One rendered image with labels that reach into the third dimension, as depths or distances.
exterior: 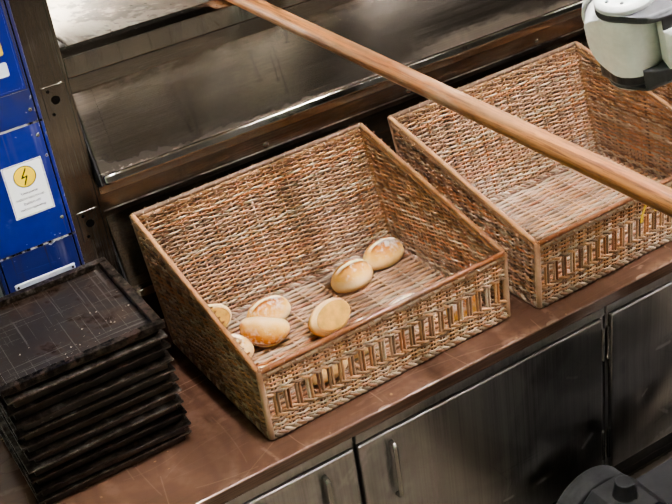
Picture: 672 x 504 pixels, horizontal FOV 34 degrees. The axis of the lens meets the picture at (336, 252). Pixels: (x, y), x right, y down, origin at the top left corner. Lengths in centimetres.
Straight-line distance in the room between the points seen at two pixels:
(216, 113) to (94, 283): 43
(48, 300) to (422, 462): 76
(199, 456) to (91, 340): 28
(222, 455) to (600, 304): 81
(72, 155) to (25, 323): 35
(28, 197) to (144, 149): 24
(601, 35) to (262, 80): 95
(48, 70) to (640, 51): 108
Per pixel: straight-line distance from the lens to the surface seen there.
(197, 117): 222
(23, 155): 209
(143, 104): 218
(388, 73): 173
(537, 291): 220
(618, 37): 147
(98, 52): 211
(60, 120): 212
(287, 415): 202
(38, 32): 207
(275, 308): 222
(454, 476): 223
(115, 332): 190
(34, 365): 189
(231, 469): 195
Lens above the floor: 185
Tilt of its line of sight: 31 degrees down
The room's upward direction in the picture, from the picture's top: 9 degrees counter-clockwise
